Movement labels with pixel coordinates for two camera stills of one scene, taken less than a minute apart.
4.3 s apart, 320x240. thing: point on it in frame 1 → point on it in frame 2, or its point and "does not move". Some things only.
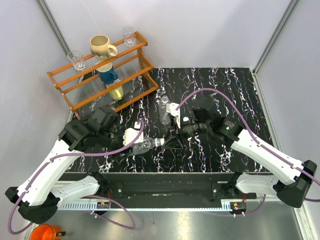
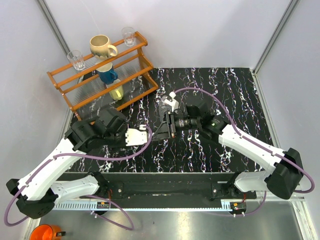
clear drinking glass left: [77, 59] does not move
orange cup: [46, 232] does not move
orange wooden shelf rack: [90, 86] does not move
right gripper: [173, 142] → [167, 129]
